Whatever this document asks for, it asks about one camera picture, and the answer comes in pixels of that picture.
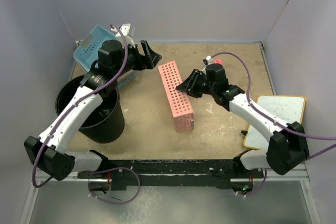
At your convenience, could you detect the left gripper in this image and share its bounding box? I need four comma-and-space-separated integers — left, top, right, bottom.
113, 40, 161, 78

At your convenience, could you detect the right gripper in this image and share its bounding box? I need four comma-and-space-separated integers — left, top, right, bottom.
178, 70, 216, 99

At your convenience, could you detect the pink plastic basket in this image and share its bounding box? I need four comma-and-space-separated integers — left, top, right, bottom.
158, 60, 194, 132

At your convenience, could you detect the light blue plastic basket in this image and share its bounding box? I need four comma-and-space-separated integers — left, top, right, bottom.
73, 25, 116, 72

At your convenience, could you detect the large black bucket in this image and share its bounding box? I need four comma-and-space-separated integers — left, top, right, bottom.
55, 75, 125, 144

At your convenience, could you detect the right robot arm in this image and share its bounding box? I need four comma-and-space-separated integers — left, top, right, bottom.
176, 63, 310, 177

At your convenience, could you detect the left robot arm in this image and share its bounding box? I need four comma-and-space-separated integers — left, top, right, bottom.
24, 40, 162, 180

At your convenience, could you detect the small blue plastic basket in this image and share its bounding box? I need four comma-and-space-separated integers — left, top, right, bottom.
117, 70, 135, 89

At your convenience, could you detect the pink capped small bottle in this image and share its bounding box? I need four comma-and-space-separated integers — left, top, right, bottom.
214, 59, 223, 65

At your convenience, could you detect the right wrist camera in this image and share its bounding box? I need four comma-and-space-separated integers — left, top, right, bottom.
202, 56, 213, 67

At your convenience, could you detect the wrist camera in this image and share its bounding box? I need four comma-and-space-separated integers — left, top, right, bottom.
202, 56, 213, 67
120, 23, 135, 47

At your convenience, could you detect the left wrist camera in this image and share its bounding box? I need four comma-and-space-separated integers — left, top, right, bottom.
120, 23, 135, 47

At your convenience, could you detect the whiteboard with yellow frame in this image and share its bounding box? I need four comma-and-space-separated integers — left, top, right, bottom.
243, 95, 306, 150

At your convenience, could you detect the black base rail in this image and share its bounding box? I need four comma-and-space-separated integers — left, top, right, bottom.
77, 158, 265, 191

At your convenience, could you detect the aluminium frame rail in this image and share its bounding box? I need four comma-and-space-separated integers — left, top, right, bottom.
18, 168, 79, 224

